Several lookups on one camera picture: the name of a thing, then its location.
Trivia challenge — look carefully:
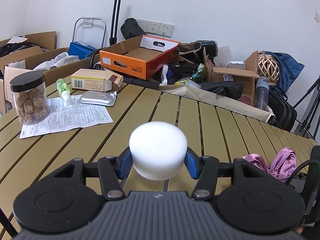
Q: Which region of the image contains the black cloth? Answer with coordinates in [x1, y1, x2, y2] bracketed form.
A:
[201, 81, 245, 98]

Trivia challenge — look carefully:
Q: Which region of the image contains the black suitcase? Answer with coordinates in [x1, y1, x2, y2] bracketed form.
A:
[267, 89, 298, 132]

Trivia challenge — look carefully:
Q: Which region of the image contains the yellow medicine box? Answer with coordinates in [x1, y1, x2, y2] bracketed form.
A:
[71, 69, 124, 92]

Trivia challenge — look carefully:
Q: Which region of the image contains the clear jar of brown cubes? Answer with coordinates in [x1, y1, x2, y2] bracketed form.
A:
[10, 71, 50, 125]

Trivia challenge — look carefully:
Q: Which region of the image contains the silver folding metal frame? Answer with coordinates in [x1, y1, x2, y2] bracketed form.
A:
[72, 17, 107, 49]

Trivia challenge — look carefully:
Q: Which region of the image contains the tan slatted folding table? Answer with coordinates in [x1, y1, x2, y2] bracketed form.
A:
[0, 81, 318, 230]

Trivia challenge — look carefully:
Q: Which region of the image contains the white paper sheet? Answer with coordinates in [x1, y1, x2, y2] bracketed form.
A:
[4, 36, 28, 44]

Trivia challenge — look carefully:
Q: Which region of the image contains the dark clothes pile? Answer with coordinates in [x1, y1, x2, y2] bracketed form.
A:
[0, 42, 42, 58]

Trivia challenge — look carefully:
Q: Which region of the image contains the white plastic container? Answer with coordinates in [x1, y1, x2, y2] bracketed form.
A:
[227, 60, 247, 70]

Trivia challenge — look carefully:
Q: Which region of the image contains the black cable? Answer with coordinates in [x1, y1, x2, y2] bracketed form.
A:
[286, 158, 315, 184]

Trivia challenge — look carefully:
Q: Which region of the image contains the open brown cardboard box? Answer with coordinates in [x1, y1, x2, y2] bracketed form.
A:
[204, 51, 268, 105]

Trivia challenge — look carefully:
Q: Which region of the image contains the printed paper leaflet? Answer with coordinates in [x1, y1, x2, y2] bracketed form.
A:
[19, 97, 113, 139]

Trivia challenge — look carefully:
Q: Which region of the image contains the white cloth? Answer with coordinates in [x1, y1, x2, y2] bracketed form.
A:
[34, 52, 80, 71]

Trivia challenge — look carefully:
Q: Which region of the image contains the black cart pull handle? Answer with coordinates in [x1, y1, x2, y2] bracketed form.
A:
[109, 0, 131, 48]

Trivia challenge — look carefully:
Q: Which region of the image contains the green spray bottle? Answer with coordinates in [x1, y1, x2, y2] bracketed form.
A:
[55, 78, 73, 105]

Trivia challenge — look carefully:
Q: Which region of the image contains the white round foam block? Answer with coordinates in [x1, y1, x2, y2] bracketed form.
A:
[129, 122, 188, 181]

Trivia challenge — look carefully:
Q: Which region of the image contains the silver foil blister pack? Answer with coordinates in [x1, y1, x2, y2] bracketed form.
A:
[77, 91, 117, 107]

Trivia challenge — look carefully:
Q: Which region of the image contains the large cardboard box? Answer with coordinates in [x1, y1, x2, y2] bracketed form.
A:
[0, 47, 100, 113]
[0, 31, 57, 67]

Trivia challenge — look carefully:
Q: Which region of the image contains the rattan ball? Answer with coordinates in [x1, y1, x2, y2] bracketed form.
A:
[257, 51, 280, 84]

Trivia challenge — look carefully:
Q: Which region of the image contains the pink satin cloth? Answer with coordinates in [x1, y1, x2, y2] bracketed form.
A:
[242, 147, 297, 183]

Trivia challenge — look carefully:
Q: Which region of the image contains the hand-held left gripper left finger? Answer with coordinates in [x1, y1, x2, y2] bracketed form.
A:
[53, 147, 133, 201]

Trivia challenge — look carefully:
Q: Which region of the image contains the blue carton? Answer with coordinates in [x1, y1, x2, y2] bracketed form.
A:
[69, 41, 97, 60]

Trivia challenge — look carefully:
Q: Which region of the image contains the dark blue bag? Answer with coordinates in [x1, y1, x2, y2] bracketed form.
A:
[271, 52, 305, 93]

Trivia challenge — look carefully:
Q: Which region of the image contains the black cloth bag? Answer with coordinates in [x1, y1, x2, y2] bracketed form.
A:
[120, 18, 148, 40]

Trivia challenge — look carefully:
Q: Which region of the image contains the dark fur-lined boot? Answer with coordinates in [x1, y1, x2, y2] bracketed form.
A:
[179, 40, 219, 63]

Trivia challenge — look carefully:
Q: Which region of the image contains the orange cardboard box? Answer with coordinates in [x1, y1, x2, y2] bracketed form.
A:
[99, 35, 181, 80]

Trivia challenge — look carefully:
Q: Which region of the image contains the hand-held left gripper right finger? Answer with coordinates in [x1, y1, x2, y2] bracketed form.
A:
[185, 147, 265, 201]

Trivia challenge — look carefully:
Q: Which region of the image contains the blue grey water bottle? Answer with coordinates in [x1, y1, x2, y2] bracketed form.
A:
[254, 76, 270, 110]

